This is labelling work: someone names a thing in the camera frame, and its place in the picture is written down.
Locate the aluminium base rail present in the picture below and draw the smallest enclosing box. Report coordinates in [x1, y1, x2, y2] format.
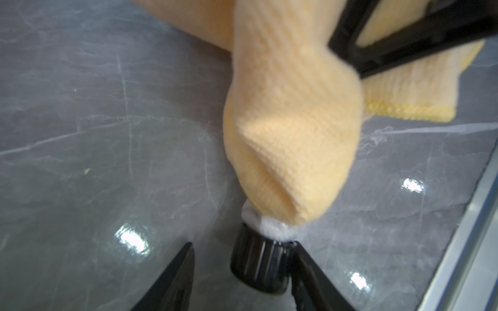
[418, 150, 497, 310]

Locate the yellow cleaning cloth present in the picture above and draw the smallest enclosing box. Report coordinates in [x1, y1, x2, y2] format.
[140, 0, 485, 225]

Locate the white tube black cap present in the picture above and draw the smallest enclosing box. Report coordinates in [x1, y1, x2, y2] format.
[230, 200, 300, 295]

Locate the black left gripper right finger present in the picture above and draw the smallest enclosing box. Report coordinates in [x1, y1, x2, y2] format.
[289, 242, 355, 311]

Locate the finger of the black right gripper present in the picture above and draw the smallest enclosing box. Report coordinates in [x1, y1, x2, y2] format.
[328, 0, 497, 78]

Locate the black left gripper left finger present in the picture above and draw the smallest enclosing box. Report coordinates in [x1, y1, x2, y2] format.
[131, 242, 195, 311]

